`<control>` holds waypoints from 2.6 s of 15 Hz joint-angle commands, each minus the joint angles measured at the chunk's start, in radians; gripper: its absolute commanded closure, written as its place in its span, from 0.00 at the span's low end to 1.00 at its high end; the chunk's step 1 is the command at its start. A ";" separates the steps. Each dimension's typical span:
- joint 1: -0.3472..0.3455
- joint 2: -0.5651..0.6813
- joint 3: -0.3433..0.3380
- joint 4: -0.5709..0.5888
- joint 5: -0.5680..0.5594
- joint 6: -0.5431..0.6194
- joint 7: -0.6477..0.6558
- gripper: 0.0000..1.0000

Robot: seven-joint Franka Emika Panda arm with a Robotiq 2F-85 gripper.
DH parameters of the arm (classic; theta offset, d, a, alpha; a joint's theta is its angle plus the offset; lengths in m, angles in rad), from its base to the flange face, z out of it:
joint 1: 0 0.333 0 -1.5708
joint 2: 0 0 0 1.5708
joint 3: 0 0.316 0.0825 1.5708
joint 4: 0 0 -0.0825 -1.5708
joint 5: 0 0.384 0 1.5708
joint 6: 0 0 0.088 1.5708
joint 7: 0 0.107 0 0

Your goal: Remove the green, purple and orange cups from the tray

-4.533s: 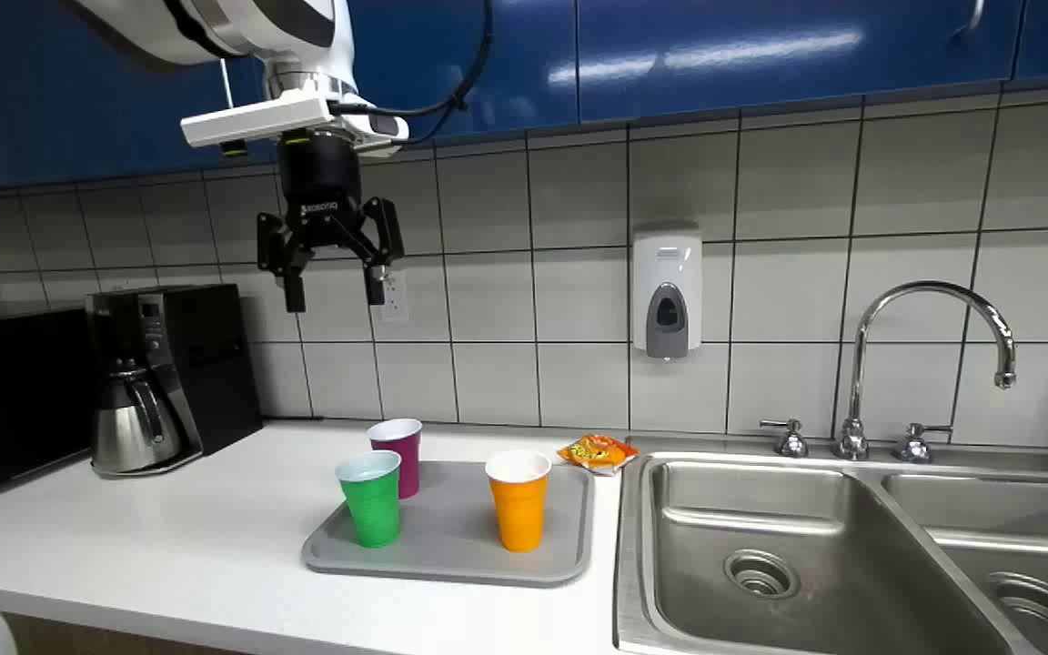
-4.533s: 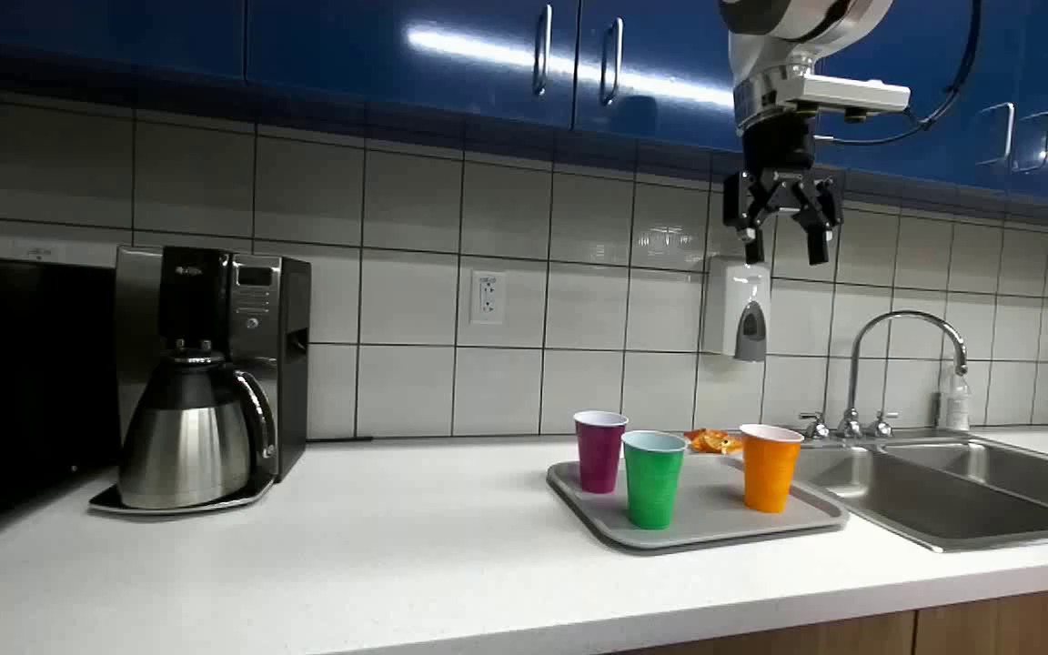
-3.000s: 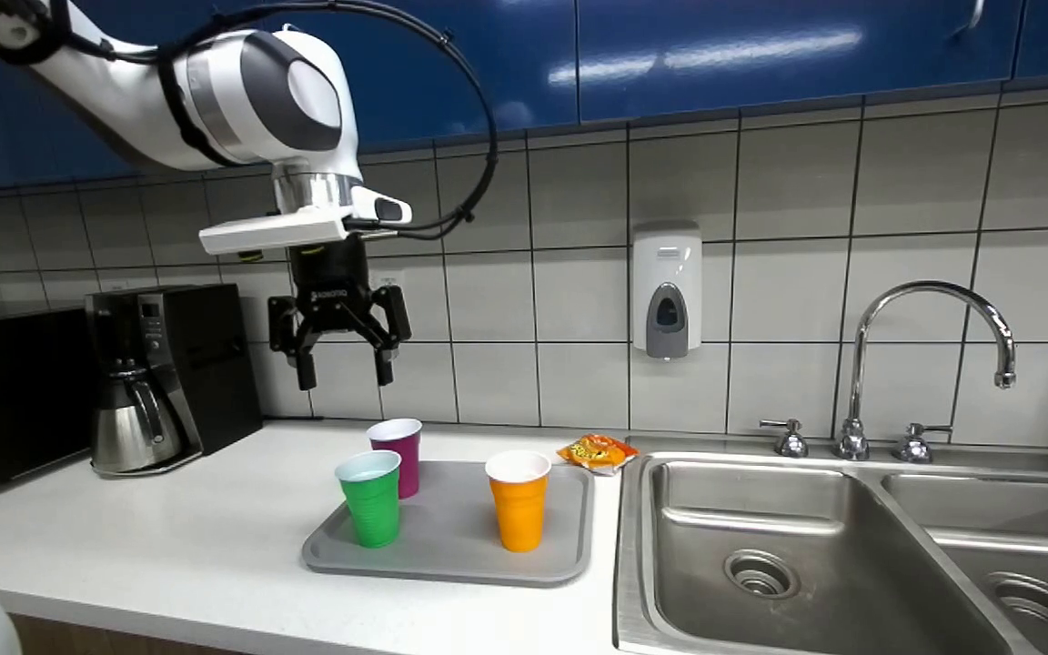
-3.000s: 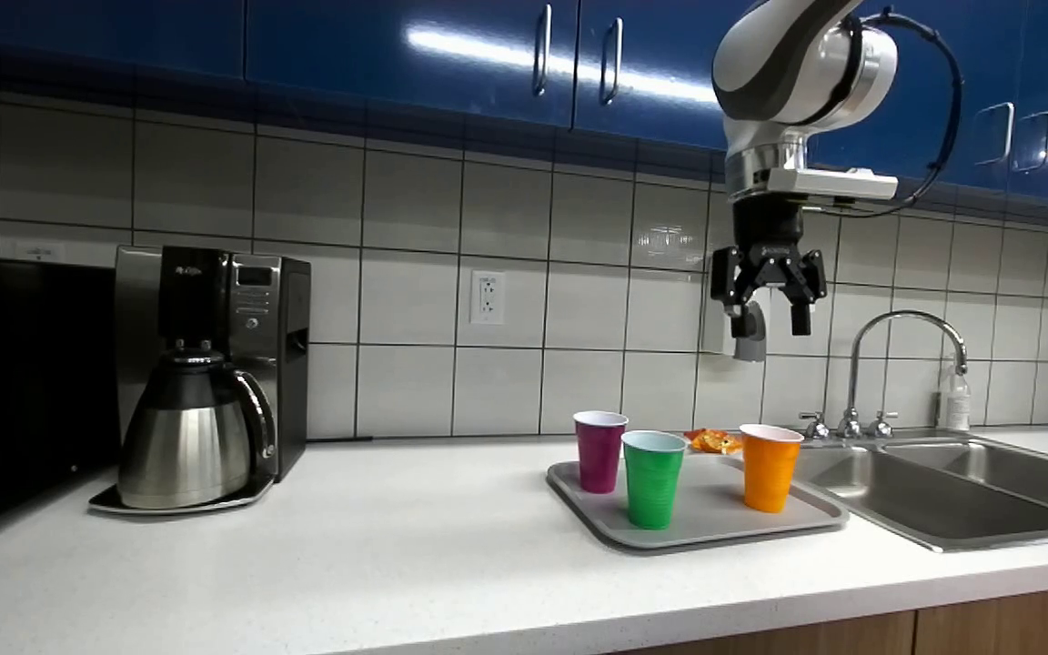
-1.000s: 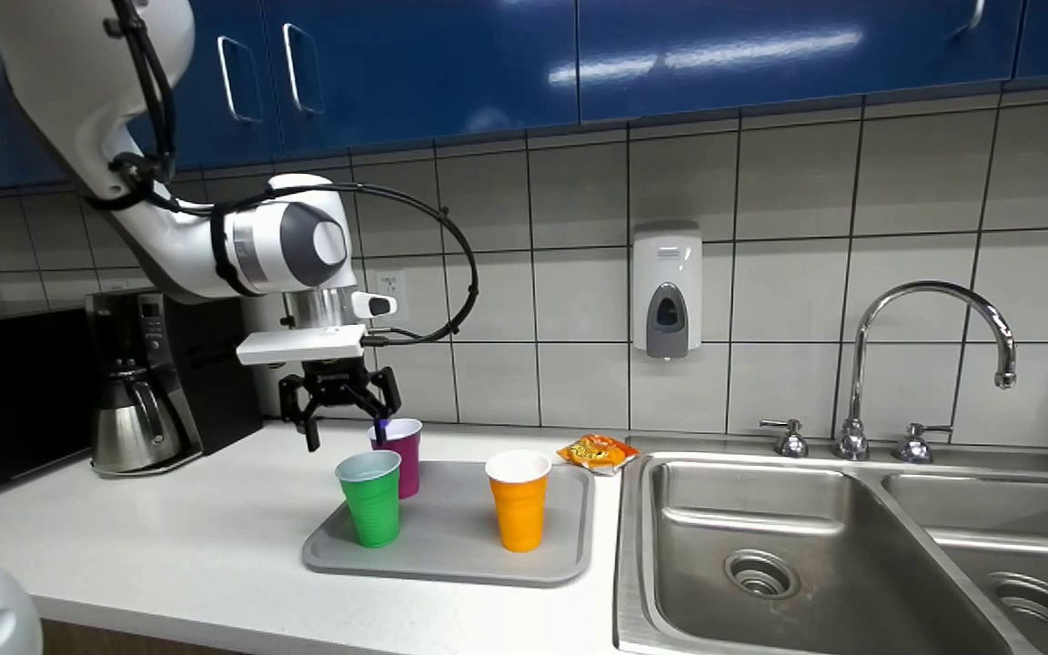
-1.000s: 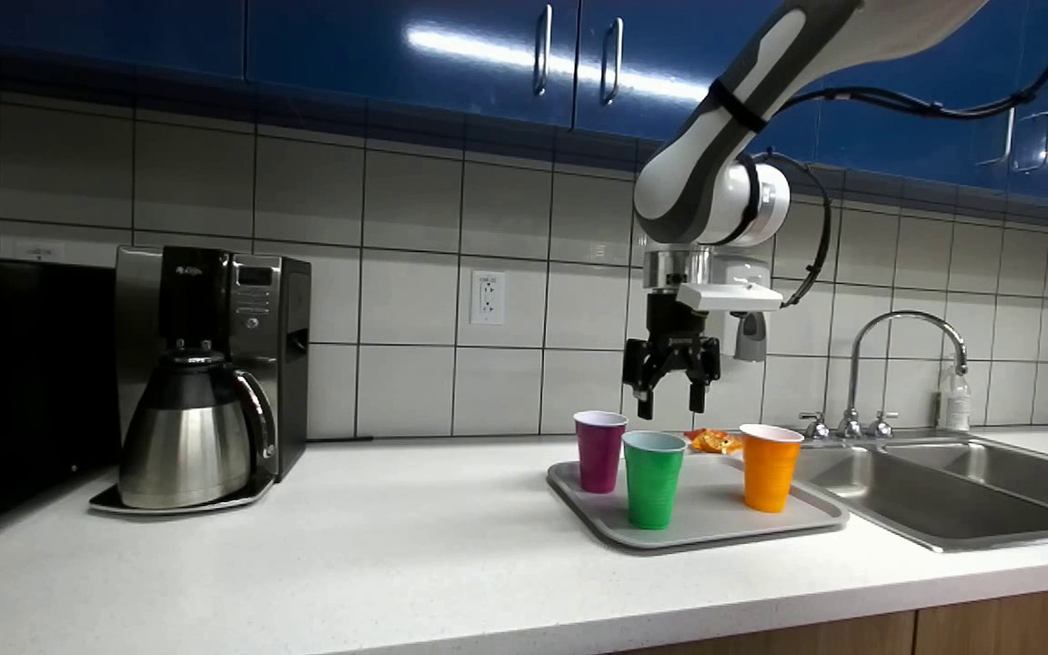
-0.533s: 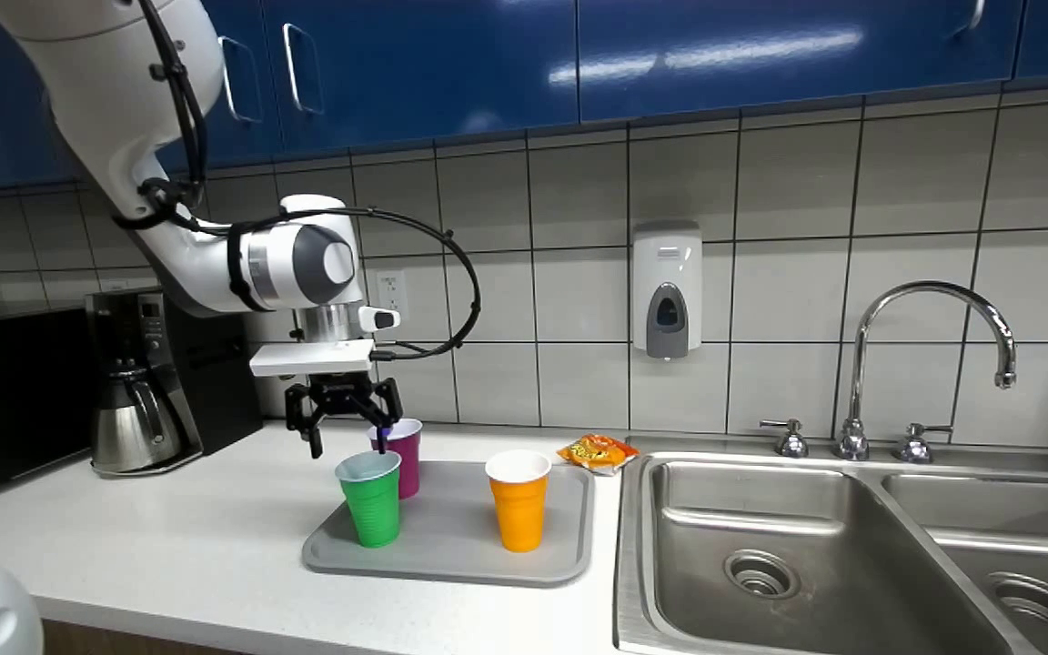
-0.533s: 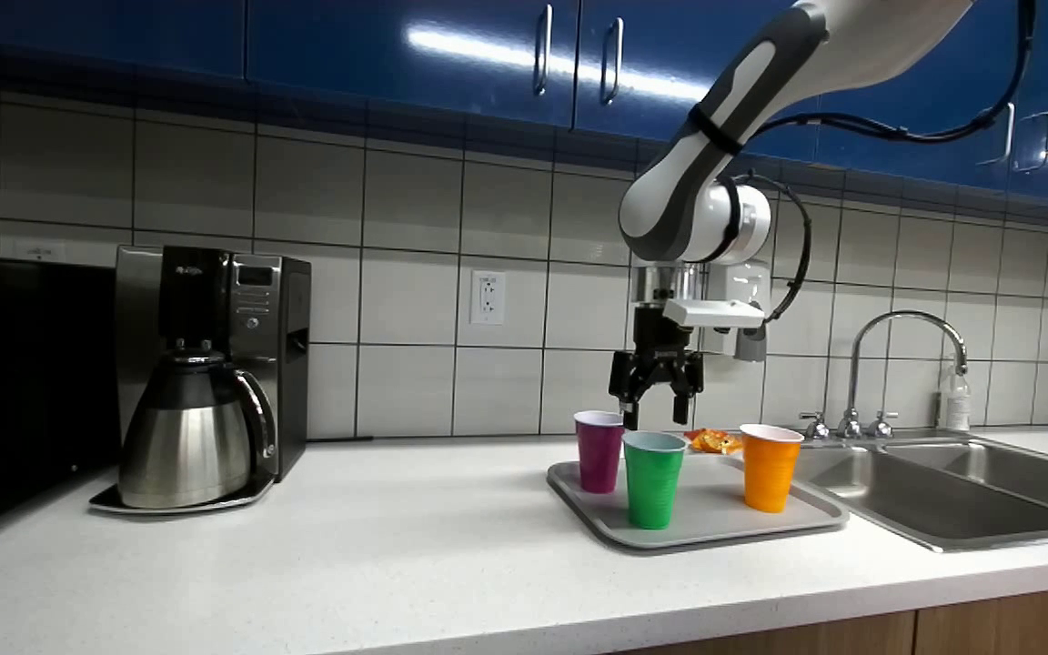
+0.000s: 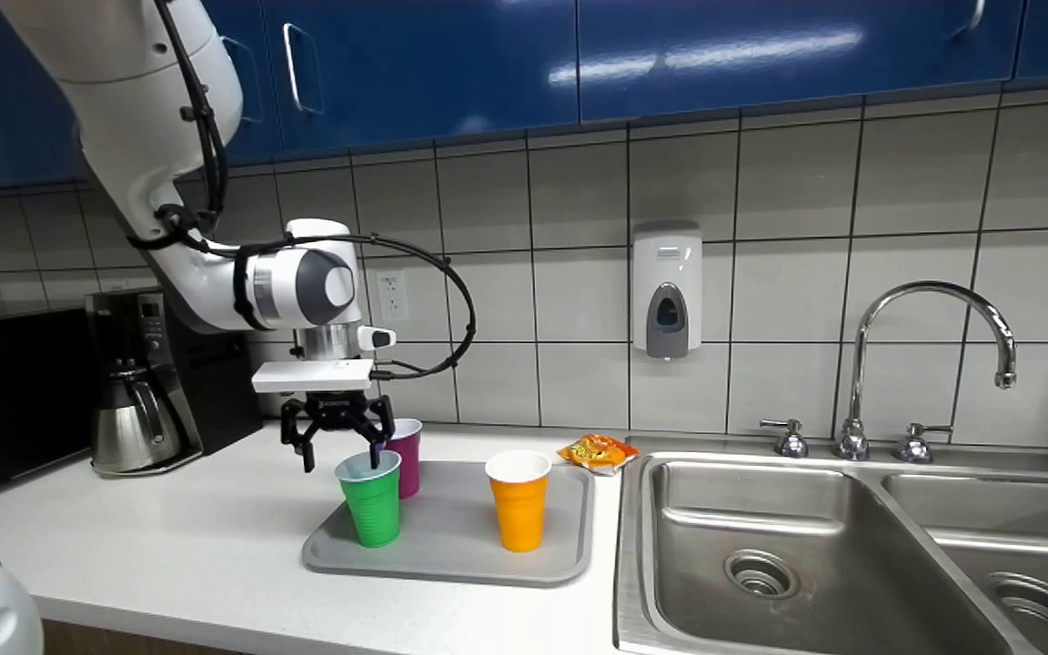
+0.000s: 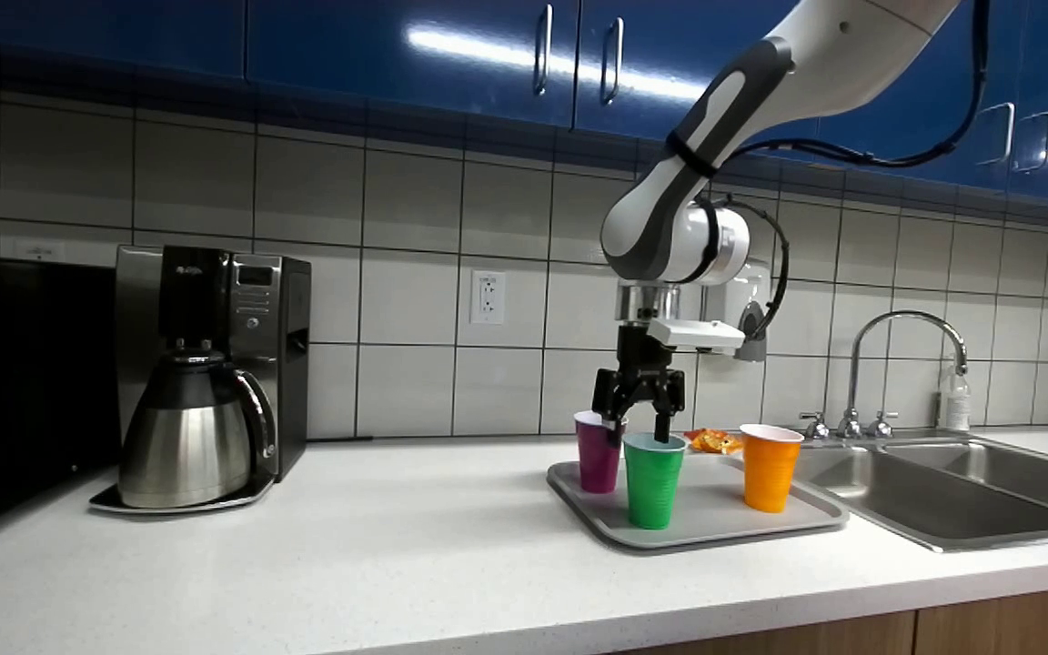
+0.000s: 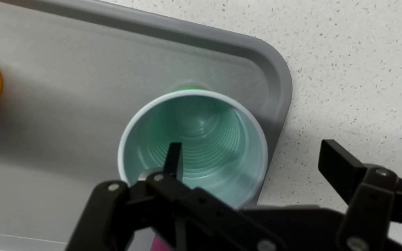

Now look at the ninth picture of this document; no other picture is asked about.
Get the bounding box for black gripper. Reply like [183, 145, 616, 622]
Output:
[278, 391, 397, 478]

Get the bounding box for green plastic cup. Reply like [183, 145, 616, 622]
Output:
[331, 448, 408, 548]

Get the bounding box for purple plastic cup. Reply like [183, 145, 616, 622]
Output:
[382, 414, 427, 504]

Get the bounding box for orange plastic cup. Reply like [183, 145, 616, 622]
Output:
[482, 448, 558, 557]

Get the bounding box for grey plastic tray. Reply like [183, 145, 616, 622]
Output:
[300, 460, 599, 590]

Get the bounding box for black coffee maker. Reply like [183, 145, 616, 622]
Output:
[83, 288, 265, 482]

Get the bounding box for steel coffee carafe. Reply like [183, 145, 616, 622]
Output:
[92, 362, 189, 482]

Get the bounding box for black microwave oven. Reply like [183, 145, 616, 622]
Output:
[0, 307, 101, 500]

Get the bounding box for stainless steel double sink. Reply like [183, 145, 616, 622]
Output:
[610, 441, 1048, 655]

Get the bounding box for chrome gooseneck faucet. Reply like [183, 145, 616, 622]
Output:
[833, 279, 1021, 464]

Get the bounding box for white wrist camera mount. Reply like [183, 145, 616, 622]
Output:
[249, 323, 400, 402]

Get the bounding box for white wall outlet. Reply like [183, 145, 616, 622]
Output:
[371, 265, 414, 327]

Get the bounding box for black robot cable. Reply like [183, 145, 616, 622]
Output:
[127, 0, 482, 382]

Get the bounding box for white wall soap dispenser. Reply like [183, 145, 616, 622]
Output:
[630, 225, 705, 362]

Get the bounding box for chrome faucet handle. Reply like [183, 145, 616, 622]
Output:
[758, 419, 810, 464]
[894, 419, 956, 467]

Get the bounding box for blue wall cabinets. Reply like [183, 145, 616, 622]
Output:
[0, 0, 1048, 198]

